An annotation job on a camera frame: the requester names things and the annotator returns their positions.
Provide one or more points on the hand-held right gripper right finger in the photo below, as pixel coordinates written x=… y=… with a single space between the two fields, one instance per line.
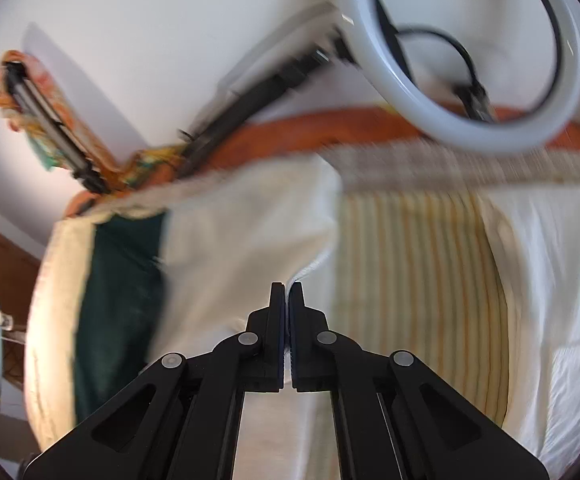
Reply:
x=299 y=321

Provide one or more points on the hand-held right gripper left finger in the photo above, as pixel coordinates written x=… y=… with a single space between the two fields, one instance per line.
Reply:
x=276 y=321

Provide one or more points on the cream white cloth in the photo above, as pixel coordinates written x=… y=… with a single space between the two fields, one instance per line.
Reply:
x=240 y=240

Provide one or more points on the yellow striped cloth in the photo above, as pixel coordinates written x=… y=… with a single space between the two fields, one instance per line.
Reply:
x=409 y=270

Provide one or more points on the dark green cloth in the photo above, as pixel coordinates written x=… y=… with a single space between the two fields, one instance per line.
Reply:
x=120 y=290

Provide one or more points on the plaid cloth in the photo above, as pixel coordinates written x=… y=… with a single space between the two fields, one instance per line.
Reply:
x=469 y=165

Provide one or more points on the white bed sheet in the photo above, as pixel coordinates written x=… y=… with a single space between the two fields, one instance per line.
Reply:
x=554 y=270

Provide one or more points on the wooden furniture panel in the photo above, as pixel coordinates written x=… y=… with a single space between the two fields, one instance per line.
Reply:
x=0 y=255

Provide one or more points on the grey phone holder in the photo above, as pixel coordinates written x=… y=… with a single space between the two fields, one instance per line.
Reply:
x=290 y=35

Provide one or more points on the orange patterned cloth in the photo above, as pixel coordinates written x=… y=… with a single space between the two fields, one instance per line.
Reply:
x=72 y=110

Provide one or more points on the black metal folding stand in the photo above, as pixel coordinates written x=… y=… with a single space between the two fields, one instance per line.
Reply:
x=45 y=115

